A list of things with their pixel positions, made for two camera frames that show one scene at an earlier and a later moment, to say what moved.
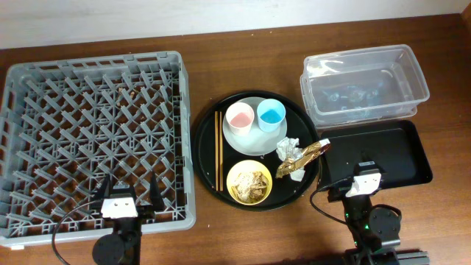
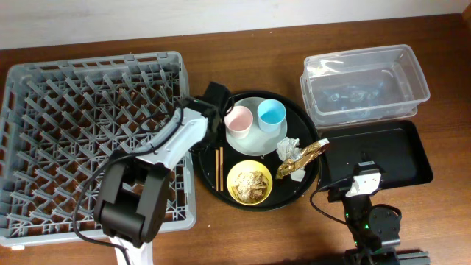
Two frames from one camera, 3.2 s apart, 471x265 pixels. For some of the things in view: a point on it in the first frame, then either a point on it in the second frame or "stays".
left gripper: x=145 y=210 to x=217 y=98
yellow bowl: x=249 y=182 stays
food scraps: x=251 y=187 stays
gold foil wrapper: x=306 y=155 stays
